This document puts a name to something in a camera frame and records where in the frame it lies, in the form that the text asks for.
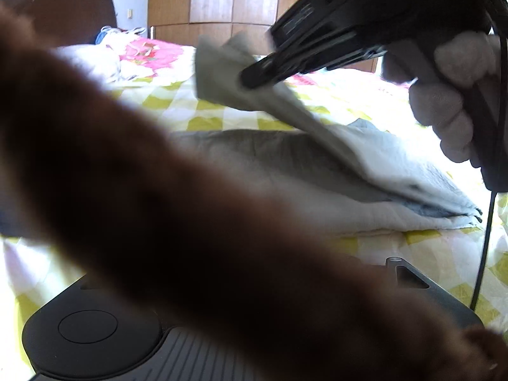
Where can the colourful checkered bed sheet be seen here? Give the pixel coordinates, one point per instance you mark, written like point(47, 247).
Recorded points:
point(54, 320)

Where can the white pink patterned pillow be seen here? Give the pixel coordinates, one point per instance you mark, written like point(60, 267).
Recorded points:
point(101, 64)

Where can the wooden wardrobe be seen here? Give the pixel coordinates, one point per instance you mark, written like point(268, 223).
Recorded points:
point(183, 21)

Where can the white gloved right hand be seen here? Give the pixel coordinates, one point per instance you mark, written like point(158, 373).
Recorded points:
point(470, 58)

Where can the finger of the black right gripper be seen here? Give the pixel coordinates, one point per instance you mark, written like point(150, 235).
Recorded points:
point(262, 69)

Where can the brown furry lens obstruction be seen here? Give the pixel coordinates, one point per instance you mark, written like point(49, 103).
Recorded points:
point(169, 231)

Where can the dark wooden headboard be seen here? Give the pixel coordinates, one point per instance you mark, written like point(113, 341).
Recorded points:
point(66, 22)

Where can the cream cloth bag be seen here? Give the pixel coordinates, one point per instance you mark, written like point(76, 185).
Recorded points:
point(118, 39)

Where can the light grey-green pants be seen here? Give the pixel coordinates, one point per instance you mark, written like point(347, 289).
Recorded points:
point(341, 178)

